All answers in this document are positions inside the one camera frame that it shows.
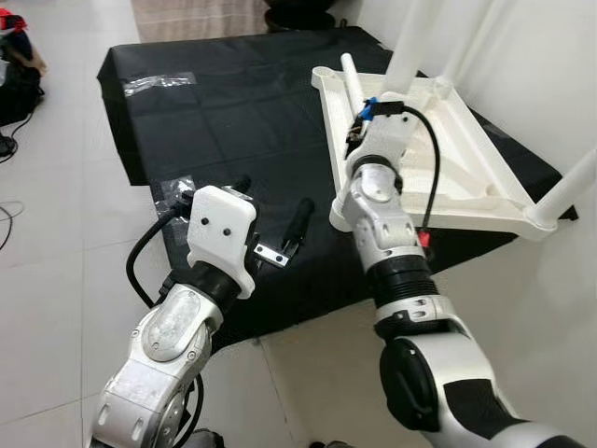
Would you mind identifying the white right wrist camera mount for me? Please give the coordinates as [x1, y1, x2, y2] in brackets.
[350, 93, 416, 174]

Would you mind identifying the black bag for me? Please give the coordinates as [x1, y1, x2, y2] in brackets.
[0, 28, 46, 127]

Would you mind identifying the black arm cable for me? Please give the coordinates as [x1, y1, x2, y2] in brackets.
[401, 105, 441, 248]
[126, 191, 197, 309]

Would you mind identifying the black table cloth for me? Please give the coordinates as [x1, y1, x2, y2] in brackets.
[96, 26, 579, 351]

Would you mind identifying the red and teal clothes pile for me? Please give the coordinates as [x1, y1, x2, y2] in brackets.
[0, 7, 29, 38]

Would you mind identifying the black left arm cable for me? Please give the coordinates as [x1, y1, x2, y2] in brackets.
[126, 191, 197, 309]

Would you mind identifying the flat clear plastic bag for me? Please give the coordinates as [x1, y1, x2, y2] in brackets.
[121, 70, 199, 96]

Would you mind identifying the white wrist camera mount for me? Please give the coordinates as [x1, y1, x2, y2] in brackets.
[350, 93, 416, 174]
[187, 185, 259, 300]

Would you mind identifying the grey robot left foot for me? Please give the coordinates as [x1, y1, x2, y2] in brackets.
[182, 429, 225, 448]

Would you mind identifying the white plastic table top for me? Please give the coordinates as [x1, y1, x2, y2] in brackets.
[311, 63, 561, 242]

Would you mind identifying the clear tape cross patch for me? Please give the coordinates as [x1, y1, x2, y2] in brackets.
[154, 175, 201, 211]

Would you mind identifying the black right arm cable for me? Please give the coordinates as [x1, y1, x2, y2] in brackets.
[401, 105, 441, 248]

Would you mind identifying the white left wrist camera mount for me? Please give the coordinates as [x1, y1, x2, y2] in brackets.
[187, 185, 259, 300]

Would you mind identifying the beige striped cloth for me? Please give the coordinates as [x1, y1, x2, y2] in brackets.
[131, 0, 271, 43]

